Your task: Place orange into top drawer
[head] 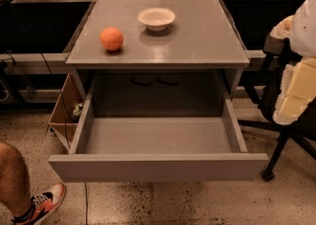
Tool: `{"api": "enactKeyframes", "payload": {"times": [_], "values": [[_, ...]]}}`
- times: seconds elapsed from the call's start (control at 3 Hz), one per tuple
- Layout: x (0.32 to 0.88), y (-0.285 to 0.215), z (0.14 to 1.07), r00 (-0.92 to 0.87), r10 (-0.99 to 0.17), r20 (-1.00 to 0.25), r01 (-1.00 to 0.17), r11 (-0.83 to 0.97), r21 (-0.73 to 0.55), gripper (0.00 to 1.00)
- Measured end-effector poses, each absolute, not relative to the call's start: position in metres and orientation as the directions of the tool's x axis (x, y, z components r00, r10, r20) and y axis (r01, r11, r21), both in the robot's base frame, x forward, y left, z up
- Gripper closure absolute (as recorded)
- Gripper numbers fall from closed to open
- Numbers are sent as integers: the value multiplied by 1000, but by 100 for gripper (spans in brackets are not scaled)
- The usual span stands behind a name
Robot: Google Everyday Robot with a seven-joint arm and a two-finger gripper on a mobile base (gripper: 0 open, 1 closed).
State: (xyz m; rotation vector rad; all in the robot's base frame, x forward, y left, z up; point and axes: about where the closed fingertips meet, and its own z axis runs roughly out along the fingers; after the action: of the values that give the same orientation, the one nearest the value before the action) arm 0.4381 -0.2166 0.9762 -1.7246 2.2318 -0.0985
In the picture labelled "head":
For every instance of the orange white sneaker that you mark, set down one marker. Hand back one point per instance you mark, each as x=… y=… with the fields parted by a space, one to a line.
x=42 y=206

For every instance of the white bowl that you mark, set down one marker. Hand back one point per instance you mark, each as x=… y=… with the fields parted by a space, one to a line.
x=156 y=19

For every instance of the black office chair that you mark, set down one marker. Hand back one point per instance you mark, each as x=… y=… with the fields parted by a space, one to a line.
x=302 y=131

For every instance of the grey cabinet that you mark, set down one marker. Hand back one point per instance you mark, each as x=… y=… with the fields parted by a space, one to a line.
x=201 y=40

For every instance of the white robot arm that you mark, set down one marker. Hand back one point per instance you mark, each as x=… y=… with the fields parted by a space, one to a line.
x=298 y=82

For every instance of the open grey top drawer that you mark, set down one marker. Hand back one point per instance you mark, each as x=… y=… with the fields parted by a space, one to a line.
x=180 y=128

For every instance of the orange fruit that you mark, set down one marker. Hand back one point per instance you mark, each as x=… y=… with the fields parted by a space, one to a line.
x=111 y=39

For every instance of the person's bare leg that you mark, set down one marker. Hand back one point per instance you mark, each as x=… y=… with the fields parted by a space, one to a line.
x=14 y=180

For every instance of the cardboard box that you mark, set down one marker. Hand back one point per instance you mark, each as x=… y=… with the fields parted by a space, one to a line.
x=65 y=116

